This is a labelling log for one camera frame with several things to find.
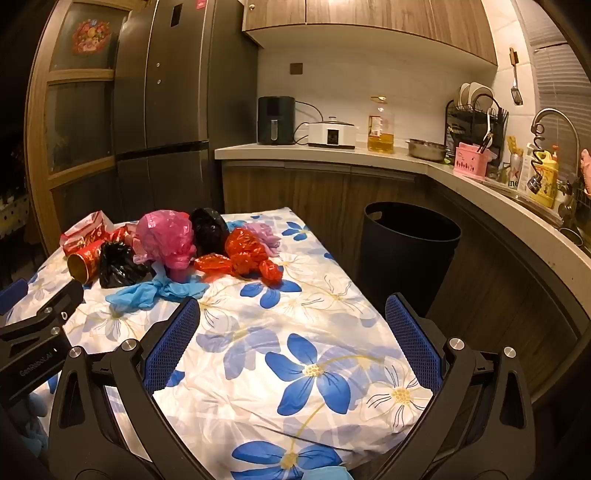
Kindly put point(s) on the dark wall outlet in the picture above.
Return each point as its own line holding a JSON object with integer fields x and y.
{"x": 296, "y": 68}

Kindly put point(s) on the black dish rack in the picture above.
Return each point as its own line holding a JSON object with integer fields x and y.
{"x": 461, "y": 124}

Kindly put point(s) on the wooden glass door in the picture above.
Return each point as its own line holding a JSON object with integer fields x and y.
{"x": 81, "y": 115}

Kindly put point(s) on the grey refrigerator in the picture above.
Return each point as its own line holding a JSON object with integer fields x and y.
{"x": 184, "y": 92}

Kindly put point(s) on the floral blue white cloth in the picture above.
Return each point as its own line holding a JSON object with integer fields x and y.
{"x": 277, "y": 300}

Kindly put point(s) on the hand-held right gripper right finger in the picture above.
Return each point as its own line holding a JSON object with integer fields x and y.
{"x": 411, "y": 337}

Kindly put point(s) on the black plastic bag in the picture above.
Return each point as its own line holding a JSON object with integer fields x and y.
{"x": 207, "y": 230}
{"x": 120, "y": 267}

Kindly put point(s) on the light blue plastic scrap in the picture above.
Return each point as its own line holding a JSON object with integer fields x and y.
{"x": 323, "y": 474}

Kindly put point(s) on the wooden upper cabinet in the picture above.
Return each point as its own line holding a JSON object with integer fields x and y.
{"x": 369, "y": 14}

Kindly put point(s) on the pink dish cloth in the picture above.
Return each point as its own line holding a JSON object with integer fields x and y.
{"x": 587, "y": 170}

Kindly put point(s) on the purple plastic bag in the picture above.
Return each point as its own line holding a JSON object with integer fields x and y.
{"x": 270, "y": 237}

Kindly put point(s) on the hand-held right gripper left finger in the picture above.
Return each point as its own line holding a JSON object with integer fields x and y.
{"x": 171, "y": 341}

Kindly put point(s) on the large red plastic bag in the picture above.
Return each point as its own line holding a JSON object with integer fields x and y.
{"x": 244, "y": 251}

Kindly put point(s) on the hanging slotted spatula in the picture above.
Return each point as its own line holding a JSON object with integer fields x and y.
{"x": 516, "y": 94}

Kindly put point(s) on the white plate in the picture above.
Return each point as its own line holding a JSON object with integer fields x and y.
{"x": 464, "y": 94}

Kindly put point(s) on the red snack packet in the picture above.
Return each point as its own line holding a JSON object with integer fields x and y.
{"x": 87, "y": 228}

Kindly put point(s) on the black trash bin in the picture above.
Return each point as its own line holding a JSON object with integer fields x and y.
{"x": 406, "y": 263}

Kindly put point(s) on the white soap bottle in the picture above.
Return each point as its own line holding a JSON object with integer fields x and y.
{"x": 525, "y": 166}

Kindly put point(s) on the small red wrapper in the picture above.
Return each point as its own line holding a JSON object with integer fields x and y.
{"x": 122, "y": 233}

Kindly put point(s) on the pink plastic bag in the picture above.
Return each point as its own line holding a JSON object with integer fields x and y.
{"x": 164, "y": 235}

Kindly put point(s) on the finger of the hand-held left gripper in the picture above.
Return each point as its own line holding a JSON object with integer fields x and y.
{"x": 60, "y": 300}
{"x": 14, "y": 293}

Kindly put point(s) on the yellow detergent bottle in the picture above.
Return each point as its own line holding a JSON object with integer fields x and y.
{"x": 545, "y": 180}

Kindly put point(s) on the red flower door sticker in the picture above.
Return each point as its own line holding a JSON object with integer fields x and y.
{"x": 91, "y": 37}

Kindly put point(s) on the silver beer can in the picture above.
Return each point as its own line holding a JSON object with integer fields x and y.
{"x": 514, "y": 170}

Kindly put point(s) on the cooking oil bottle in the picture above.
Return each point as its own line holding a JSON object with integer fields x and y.
{"x": 382, "y": 134}

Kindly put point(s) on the white electric cooker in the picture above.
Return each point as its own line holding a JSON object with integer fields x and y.
{"x": 332, "y": 134}

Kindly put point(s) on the red cylindrical can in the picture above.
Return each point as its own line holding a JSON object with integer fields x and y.
{"x": 90, "y": 258}

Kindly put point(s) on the steel sink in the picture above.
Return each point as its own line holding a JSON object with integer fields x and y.
{"x": 577, "y": 235}

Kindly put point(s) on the steel mixing bowl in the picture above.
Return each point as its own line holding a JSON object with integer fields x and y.
{"x": 427, "y": 148}

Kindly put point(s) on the small red plastic bag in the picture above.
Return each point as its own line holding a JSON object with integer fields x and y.
{"x": 212, "y": 264}

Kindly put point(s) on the person's left hand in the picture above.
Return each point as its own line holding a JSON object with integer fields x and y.
{"x": 32, "y": 415}

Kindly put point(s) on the pink utensil basket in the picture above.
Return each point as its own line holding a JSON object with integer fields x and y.
{"x": 471, "y": 161}

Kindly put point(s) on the window blinds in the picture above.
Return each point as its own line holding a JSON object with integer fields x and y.
{"x": 563, "y": 69}

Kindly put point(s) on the black air fryer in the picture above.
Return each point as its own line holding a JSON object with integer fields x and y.
{"x": 276, "y": 120}

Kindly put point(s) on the blue plastic glove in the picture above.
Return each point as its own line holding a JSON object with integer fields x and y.
{"x": 134, "y": 297}
{"x": 184, "y": 290}

